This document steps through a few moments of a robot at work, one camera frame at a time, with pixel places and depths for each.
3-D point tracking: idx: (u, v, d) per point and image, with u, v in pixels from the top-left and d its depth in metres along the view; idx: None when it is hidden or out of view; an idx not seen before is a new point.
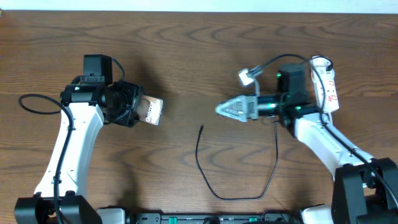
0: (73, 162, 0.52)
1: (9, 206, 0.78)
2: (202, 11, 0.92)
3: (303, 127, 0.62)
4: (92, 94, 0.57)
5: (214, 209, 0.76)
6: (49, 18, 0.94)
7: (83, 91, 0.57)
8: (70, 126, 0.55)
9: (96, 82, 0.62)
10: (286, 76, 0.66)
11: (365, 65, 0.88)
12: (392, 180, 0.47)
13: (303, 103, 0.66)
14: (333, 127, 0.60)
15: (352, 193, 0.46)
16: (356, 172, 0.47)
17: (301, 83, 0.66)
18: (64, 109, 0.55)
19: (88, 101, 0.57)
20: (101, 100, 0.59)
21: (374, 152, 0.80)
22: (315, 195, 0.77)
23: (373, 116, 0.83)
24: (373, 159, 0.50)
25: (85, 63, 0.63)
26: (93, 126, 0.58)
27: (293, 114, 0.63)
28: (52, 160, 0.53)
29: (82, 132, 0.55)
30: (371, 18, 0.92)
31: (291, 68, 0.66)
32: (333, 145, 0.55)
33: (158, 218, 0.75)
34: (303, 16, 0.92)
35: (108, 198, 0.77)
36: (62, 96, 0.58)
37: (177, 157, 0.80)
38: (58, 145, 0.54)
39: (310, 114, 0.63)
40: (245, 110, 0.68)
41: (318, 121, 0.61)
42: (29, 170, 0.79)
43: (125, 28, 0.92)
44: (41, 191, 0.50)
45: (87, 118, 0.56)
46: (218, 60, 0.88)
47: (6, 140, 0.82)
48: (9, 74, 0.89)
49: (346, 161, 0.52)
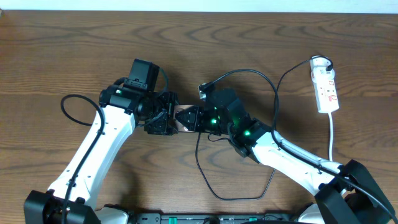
0: (92, 170, 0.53)
1: (7, 206, 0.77)
2: (202, 11, 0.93)
3: (261, 154, 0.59)
4: (131, 101, 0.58)
5: (214, 209, 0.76)
6: (50, 18, 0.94)
7: (123, 96, 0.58)
8: (100, 130, 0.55)
9: (138, 88, 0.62)
10: (223, 109, 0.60)
11: (365, 65, 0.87)
12: (364, 178, 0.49)
13: (250, 126, 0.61)
14: (286, 141, 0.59)
15: (339, 207, 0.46)
16: (332, 190, 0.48)
17: (240, 109, 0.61)
18: (100, 110, 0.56)
19: (125, 108, 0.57)
20: (138, 108, 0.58)
21: (374, 152, 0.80)
22: None
23: (373, 116, 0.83)
24: (341, 167, 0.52)
25: (133, 68, 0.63)
26: (122, 133, 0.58)
27: (247, 142, 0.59)
28: (74, 159, 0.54)
29: (110, 139, 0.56)
30: (370, 17, 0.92)
31: (224, 99, 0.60)
32: (300, 167, 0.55)
33: (158, 218, 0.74)
34: (303, 15, 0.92)
35: (108, 198, 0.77)
36: (102, 94, 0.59)
37: (177, 157, 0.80)
38: (84, 145, 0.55)
39: (262, 135, 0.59)
40: (196, 123, 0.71)
41: (273, 142, 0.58)
42: (29, 170, 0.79)
43: (125, 28, 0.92)
44: (55, 189, 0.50)
45: (119, 125, 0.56)
46: (217, 60, 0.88)
47: (7, 140, 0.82)
48: (9, 74, 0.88)
49: (319, 181, 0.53)
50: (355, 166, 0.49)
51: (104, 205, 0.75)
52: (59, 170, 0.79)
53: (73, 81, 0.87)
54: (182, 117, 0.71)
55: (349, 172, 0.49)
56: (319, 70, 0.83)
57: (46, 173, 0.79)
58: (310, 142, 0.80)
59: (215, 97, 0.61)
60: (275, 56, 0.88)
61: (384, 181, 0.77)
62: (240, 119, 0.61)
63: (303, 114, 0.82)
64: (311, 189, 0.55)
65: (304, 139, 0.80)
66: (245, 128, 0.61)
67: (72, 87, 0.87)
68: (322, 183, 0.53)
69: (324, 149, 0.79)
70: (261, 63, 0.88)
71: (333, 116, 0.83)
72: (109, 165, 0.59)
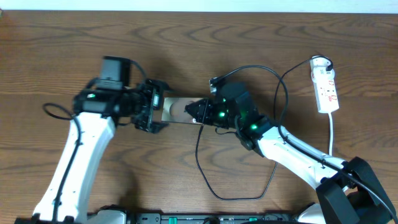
0: (77, 183, 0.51)
1: (7, 206, 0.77)
2: (202, 11, 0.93)
3: (267, 147, 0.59)
4: (106, 104, 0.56)
5: (214, 209, 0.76)
6: (50, 18, 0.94)
7: (97, 99, 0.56)
8: (78, 140, 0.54)
9: (111, 86, 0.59)
10: (232, 101, 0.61)
11: (365, 65, 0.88)
12: (367, 177, 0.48)
13: (257, 120, 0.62)
14: (293, 137, 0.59)
15: (339, 202, 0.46)
16: (334, 183, 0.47)
17: (249, 104, 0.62)
18: (74, 118, 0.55)
19: (101, 112, 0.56)
20: (114, 110, 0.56)
21: (374, 152, 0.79)
22: (315, 195, 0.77)
23: (373, 116, 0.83)
24: (344, 163, 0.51)
25: (104, 66, 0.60)
26: (102, 140, 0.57)
27: (253, 135, 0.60)
28: (55, 177, 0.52)
29: (90, 148, 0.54)
30: (370, 17, 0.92)
31: (233, 92, 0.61)
32: (303, 161, 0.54)
33: (158, 218, 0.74)
34: (303, 15, 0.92)
35: (108, 198, 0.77)
36: (75, 101, 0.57)
37: (177, 157, 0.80)
38: (64, 160, 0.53)
39: (268, 130, 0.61)
40: (204, 115, 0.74)
41: (278, 136, 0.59)
42: (29, 170, 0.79)
43: (125, 28, 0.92)
44: (40, 212, 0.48)
45: (97, 132, 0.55)
46: (218, 60, 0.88)
47: (6, 140, 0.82)
48: (8, 74, 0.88)
49: (320, 175, 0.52)
50: (360, 163, 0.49)
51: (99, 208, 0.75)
52: None
53: (73, 81, 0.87)
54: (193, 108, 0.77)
55: (352, 168, 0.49)
56: (319, 70, 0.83)
57: (47, 172, 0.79)
58: (310, 142, 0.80)
59: (226, 90, 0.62)
60: (274, 56, 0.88)
61: (384, 181, 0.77)
62: (247, 112, 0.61)
63: (303, 114, 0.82)
64: (312, 183, 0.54)
65: (304, 139, 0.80)
66: (252, 122, 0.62)
67: (72, 86, 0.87)
68: (324, 177, 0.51)
69: (324, 149, 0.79)
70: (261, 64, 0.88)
71: (333, 116, 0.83)
72: (93, 175, 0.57)
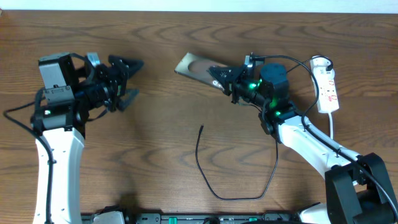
0: (63, 200, 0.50)
1: (5, 206, 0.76)
2: (202, 10, 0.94)
3: (286, 132, 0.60)
4: (65, 115, 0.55)
5: (214, 209, 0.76)
6: (50, 18, 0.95)
7: (55, 114, 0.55)
8: (50, 160, 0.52)
9: (63, 94, 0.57)
10: (269, 86, 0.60)
11: (365, 65, 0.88)
12: (380, 174, 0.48)
13: (285, 107, 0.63)
14: (314, 128, 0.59)
15: (346, 191, 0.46)
16: (344, 172, 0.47)
17: (283, 91, 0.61)
18: (38, 137, 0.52)
19: (63, 126, 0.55)
20: (76, 118, 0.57)
21: (374, 151, 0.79)
22: (315, 195, 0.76)
23: (374, 116, 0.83)
24: (359, 156, 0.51)
25: (43, 75, 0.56)
26: (74, 152, 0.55)
27: (275, 120, 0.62)
28: (39, 201, 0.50)
29: (64, 163, 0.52)
30: (369, 18, 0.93)
31: (274, 76, 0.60)
32: (319, 149, 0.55)
33: (158, 218, 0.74)
34: (302, 15, 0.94)
35: (107, 198, 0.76)
36: (33, 121, 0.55)
37: (177, 156, 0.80)
38: (41, 182, 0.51)
39: (291, 118, 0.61)
40: (234, 78, 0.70)
41: (300, 124, 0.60)
42: (29, 170, 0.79)
43: (126, 28, 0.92)
44: None
45: (66, 147, 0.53)
46: (218, 58, 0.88)
47: (5, 140, 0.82)
48: (7, 74, 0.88)
49: (333, 163, 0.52)
50: (375, 158, 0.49)
51: (96, 210, 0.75)
52: None
53: None
54: (222, 73, 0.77)
55: (367, 162, 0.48)
56: (319, 70, 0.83)
57: None
58: None
59: (265, 70, 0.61)
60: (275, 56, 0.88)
61: None
62: (280, 99, 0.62)
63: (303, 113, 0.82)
64: (321, 170, 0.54)
65: None
66: (278, 107, 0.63)
67: None
68: (336, 165, 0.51)
69: None
70: None
71: (333, 115, 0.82)
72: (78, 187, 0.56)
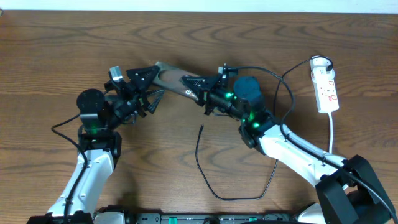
0: (85, 189, 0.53)
1: (6, 206, 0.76)
2: (202, 11, 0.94)
3: (268, 145, 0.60)
4: (107, 142, 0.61)
5: (214, 209, 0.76)
6: (50, 18, 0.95)
7: (99, 140, 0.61)
8: (85, 163, 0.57)
9: (104, 132, 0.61)
10: (244, 102, 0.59)
11: (365, 65, 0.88)
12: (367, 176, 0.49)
13: (262, 119, 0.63)
14: (295, 135, 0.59)
15: (339, 197, 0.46)
16: (333, 180, 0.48)
17: (260, 104, 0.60)
18: (83, 152, 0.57)
19: (102, 147, 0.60)
20: (114, 153, 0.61)
21: (374, 152, 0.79)
22: (315, 195, 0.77)
23: (374, 116, 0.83)
24: (344, 162, 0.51)
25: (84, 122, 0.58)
26: (105, 168, 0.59)
27: (255, 133, 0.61)
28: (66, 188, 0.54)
29: (96, 170, 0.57)
30: (369, 18, 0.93)
31: (245, 91, 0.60)
32: (303, 159, 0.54)
33: (158, 218, 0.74)
34: (302, 16, 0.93)
35: (108, 198, 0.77)
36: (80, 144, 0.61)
37: (177, 156, 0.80)
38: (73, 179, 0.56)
39: (270, 129, 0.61)
40: (209, 88, 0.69)
41: (280, 134, 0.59)
42: (29, 170, 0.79)
43: (126, 28, 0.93)
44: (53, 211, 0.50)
45: (101, 158, 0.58)
46: (218, 59, 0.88)
47: (6, 140, 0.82)
48: (7, 74, 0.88)
49: (321, 173, 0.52)
50: (359, 161, 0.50)
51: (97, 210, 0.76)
52: (59, 170, 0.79)
53: (72, 81, 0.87)
54: (196, 82, 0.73)
55: (353, 167, 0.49)
56: (319, 70, 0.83)
57: (46, 173, 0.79)
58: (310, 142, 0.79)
59: (237, 85, 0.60)
60: (274, 56, 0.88)
61: (385, 182, 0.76)
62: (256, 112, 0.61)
63: (303, 113, 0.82)
64: (311, 180, 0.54)
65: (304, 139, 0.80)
66: (255, 119, 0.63)
67: (71, 87, 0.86)
68: (324, 174, 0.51)
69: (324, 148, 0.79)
70: (261, 63, 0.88)
71: (333, 115, 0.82)
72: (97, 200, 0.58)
